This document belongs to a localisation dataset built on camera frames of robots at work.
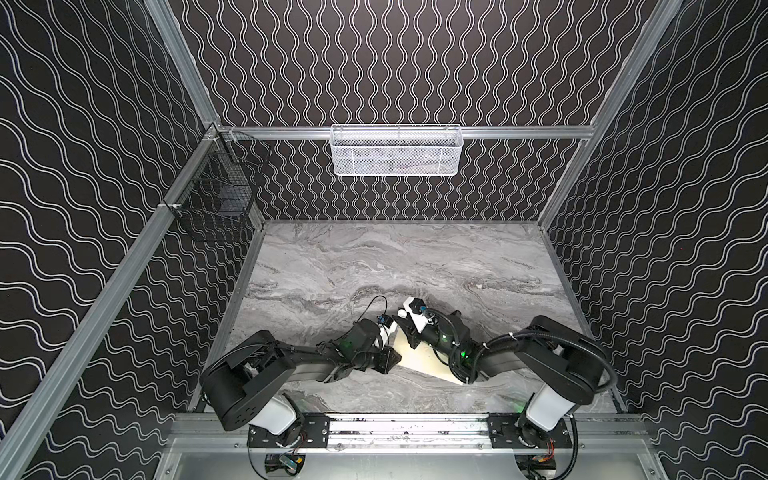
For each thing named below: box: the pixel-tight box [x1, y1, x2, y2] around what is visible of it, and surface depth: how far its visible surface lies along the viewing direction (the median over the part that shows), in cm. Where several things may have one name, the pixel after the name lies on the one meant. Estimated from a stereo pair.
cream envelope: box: [393, 328, 463, 385], surface depth 85 cm
